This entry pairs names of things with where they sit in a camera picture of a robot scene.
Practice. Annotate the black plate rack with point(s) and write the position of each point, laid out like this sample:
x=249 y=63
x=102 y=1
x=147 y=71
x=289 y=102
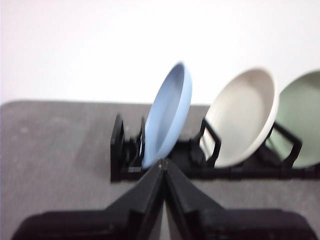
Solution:
x=215 y=173

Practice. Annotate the green plate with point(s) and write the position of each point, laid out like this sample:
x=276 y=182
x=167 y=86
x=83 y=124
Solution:
x=300 y=107

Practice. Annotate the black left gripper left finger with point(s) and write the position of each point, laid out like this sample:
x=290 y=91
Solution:
x=130 y=215

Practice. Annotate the pale yellow plate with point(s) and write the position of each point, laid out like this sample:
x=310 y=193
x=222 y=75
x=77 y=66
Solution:
x=240 y=112

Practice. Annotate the blue plate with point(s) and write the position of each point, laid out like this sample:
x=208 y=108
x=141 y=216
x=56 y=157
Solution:
x=170 y=112

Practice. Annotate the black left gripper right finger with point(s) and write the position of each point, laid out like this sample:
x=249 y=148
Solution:
x=200 y=217

